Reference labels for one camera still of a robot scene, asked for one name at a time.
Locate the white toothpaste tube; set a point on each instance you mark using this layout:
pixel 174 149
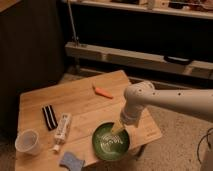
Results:
pixel 62 131

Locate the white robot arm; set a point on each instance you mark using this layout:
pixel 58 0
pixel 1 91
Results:
pixel 195 102

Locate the wooden table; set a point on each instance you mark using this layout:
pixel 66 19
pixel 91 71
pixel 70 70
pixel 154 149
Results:
pixel 88 110

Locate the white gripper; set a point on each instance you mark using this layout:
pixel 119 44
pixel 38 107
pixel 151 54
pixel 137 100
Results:
pixel 128 116

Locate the white shelf rack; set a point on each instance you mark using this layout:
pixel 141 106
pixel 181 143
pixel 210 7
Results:
pixel 168 40

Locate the blue sponge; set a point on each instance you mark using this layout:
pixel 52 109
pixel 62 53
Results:
pixel 71 162

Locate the green plate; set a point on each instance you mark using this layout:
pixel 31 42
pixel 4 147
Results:
pixel 107 146

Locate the orange pepper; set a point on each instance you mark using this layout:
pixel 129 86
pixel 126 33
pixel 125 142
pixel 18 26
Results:
pixel 102 92

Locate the dark cabinet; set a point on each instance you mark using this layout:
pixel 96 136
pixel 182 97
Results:
pixel 31 54

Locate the black striped cloth band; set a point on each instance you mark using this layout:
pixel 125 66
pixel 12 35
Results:
pixel 49 117

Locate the clear plastic cup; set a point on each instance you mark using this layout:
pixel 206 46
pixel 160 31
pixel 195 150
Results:
pixel 28 142

